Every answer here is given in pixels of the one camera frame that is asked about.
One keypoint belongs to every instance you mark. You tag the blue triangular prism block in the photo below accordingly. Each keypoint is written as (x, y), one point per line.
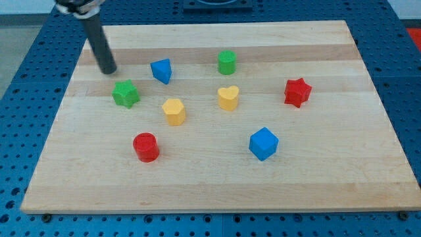
(162, 70)

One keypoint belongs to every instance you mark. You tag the red cylinder block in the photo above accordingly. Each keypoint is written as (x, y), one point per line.
(146, 147)

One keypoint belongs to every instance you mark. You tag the yellow hexagon block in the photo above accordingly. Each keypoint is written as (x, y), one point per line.
(174, 111)

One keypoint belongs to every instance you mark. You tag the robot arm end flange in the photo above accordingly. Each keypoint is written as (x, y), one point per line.
(81, 9)

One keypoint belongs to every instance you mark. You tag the light wooden board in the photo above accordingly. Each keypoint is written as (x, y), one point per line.
(337, 152)

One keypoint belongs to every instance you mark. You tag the green cylinder block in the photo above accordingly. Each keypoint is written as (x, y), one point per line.
(227, 62)

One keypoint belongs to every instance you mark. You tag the red star block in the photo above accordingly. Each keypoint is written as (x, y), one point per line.
(297, 92)

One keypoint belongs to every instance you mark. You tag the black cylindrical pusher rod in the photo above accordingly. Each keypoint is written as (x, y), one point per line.
(99, 44)

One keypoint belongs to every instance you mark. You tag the green star block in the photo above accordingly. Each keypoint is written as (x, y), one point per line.
(125, 94)

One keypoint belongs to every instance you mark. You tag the blue cube block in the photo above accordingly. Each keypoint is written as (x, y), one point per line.
(263, 144)

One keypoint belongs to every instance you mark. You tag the yellow heart block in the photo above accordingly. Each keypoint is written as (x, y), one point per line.
(228, 98)

